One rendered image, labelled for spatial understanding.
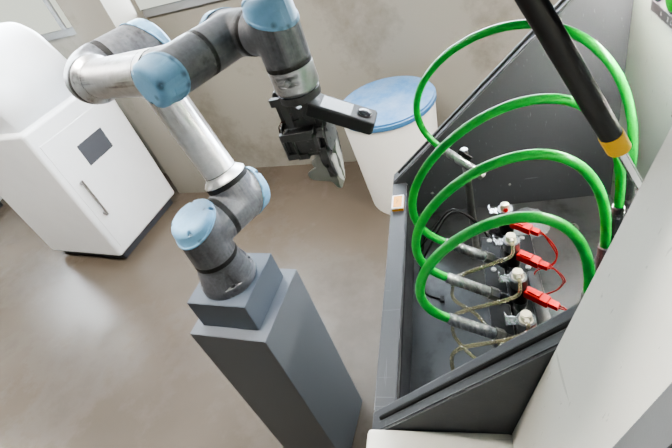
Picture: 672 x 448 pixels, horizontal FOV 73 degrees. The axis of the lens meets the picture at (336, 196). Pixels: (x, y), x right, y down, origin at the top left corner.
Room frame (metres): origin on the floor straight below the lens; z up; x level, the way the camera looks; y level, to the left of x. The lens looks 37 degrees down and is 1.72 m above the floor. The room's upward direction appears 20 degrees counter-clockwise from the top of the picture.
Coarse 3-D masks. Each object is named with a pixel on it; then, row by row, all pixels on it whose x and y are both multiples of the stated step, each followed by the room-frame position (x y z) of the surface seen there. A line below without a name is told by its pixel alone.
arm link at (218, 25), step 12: (216, 12) 0.79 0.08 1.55; (228, 12) 0.76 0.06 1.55; (240, 12) 0.74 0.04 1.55; (204, 24) 0.74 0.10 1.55; (216, 24) 0.74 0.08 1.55; (228, 24) 0.74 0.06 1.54; (216, 36) 0.72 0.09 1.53; (228, 36) 0.73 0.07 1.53; (216, 48) 0.71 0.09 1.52; (228, 48) 0.72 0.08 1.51; (240, 48) 0.72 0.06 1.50; (228, 60) 0.72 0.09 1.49
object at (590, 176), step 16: (496, 160) 0.45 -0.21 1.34; (512, 160) 0.44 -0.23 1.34; (560, 160) 0.42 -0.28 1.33; (576, 160) 0.42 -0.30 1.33; (464, 176) 0.47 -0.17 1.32; (592, 176) 0.41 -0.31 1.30; (448, 192) 0.47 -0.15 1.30; (432, 208) 0.48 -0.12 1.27; (608, 208) 0.40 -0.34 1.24; (416, 224) 0.50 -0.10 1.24; (608, 224) 0.40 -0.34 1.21; (416, 240) 0.49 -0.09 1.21; (608, 240) 0.40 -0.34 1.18; (416, 256) 0.49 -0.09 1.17; (432, 272) 0.49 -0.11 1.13; (448, 272) 0.49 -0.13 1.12; (464, 288) 0.47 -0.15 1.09; (480, 288) 0.46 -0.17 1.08; (496, 288) 0.47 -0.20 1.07
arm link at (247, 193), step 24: (120, 24) 1.10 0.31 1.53; (144, 24) 1.08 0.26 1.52; (120, 48) 1.01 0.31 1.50; (144, 48) 1.04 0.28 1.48; (168, 120) 1.01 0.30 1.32; (192, 120) 1.01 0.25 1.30; (192, 144) 0.99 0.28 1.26; (216, 144) 1.01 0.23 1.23; (216, 168) 0.98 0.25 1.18; (240, 168) 0.99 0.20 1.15; (216, 192) 0.95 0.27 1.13; (240, 192) 0.95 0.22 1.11; (264, 192) 0.98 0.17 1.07; (240, 216) 0.92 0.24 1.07
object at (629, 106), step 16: (480, 32) 0.68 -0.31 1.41; (496, 32) 0.66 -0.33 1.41; (576, 32) 0.58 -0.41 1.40; (448, 48) 0.73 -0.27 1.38; (592, 48) 0.57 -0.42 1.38; (432, 64) 0.75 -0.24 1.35; (608, 64) 0.55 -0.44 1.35; (624, 80) 0.54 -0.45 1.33; (416, 96) 0.78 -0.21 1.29; (624, 96) 0.53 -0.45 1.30; (416, 112) 0.78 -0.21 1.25; (432, 144) 0.77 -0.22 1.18
